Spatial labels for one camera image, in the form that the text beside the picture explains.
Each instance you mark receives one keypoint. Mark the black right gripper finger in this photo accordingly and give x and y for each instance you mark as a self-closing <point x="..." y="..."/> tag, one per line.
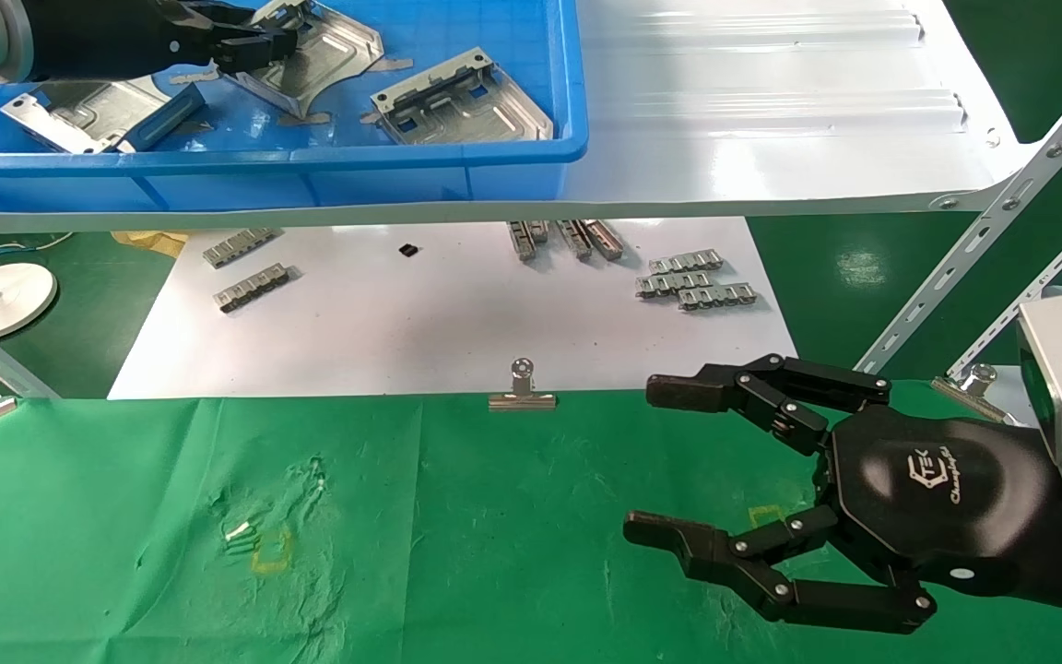
<point x="688" y="389"/>

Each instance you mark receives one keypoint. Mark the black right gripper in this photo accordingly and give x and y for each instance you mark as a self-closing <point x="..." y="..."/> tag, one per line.
<point x="937" y="498"/>

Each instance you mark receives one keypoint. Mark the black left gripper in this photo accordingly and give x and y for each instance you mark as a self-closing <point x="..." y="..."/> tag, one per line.
<point x="153" y="37"/>

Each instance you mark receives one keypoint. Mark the stamped sheet metal part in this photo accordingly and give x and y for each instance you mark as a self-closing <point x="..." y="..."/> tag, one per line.
<point x="328" y="55"/>
<point x="471" y="106"/>
<point x="93" y="111"/>

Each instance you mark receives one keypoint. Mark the grey metal link strip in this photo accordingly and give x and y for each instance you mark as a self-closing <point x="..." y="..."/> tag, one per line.
<point x="717" y="296"/>
<point x="603" y="238"/>
<point x="574" y="240"/>
<point x="686" y="262"/>
<point x="669" y="284"/>
<point x="253" y="287"/>
<point x="522" y="240"/>
<point x="238" y="247"/>

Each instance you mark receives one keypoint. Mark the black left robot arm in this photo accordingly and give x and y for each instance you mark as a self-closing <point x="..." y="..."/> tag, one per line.
<point x="24" y="37"/>

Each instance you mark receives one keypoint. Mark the blue plastic bin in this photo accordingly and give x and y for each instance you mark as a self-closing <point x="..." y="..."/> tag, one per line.
<point x="356" y="175"/>

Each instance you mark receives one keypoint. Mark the yellow crumpled tape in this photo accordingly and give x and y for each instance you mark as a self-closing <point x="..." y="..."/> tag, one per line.
<point x="151" y="242"/>

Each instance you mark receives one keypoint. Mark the white floor board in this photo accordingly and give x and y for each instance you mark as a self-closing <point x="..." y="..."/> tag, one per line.
<point x="448" y="323"/>

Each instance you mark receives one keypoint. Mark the white metal shelf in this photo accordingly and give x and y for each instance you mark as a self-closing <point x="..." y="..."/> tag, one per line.
<point x="771" y="138"/>

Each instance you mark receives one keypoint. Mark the green cloth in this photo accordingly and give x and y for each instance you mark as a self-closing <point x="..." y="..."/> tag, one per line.
<point x="402" y="553"/>

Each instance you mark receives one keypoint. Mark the small white screw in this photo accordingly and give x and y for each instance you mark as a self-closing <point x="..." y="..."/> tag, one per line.
<point x="238" y="531"/>

